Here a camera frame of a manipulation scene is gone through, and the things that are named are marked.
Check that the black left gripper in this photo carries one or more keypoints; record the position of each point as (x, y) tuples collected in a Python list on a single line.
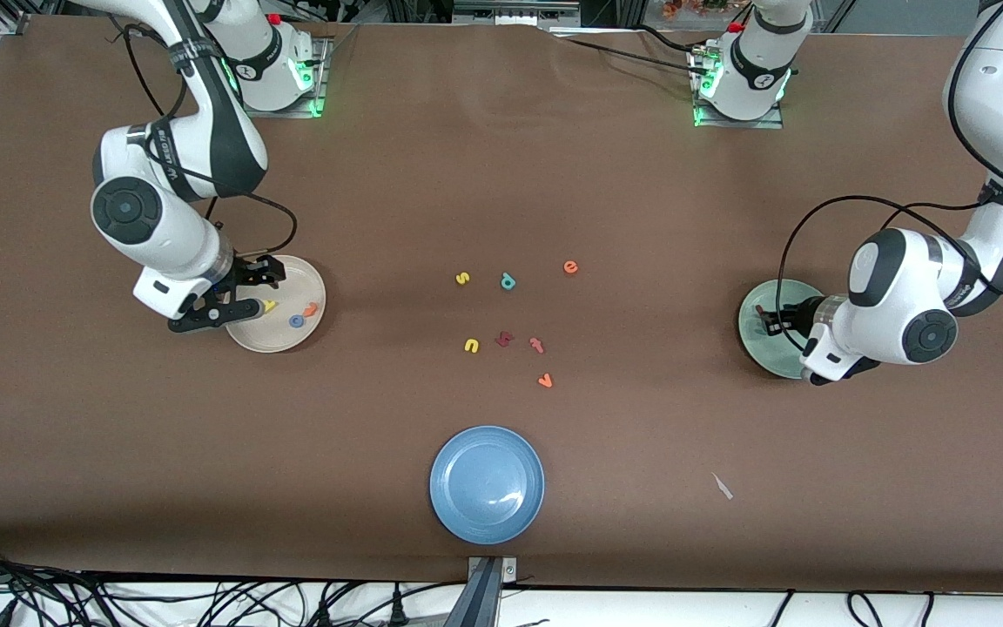
[(802, 315)]

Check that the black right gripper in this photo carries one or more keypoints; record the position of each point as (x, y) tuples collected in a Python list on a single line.
[(246, 271)]

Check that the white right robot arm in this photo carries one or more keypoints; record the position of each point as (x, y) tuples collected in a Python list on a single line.
[(162, 235)]

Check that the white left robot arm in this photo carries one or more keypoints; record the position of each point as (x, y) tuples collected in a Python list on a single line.
[(885, 305)]

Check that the green round plate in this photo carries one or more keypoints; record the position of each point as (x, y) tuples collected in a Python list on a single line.
[(750, 335)]

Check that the beige round plate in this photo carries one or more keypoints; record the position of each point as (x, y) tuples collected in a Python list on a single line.
[(284, 340)]

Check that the grey tape scrap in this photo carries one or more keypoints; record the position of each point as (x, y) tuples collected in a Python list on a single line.
[(722, 486)]

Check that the brown table mat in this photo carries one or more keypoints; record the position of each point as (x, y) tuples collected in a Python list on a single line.
[(118, 392)]

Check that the teal foam letter p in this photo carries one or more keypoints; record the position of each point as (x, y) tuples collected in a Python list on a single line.
[(508, 280)]

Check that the blue round plate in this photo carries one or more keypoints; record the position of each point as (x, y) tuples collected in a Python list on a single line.
[(487, 485)]

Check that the orange decorative foliage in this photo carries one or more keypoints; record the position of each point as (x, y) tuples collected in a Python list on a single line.
[(684, 9)]

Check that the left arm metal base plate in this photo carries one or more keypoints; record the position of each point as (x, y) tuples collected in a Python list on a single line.
[(771, 124)]

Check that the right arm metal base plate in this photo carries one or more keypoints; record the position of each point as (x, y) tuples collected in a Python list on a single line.
[(322, 87)]

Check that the aluminium camera mount profile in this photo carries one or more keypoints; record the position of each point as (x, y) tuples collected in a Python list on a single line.
[(484, 601)]

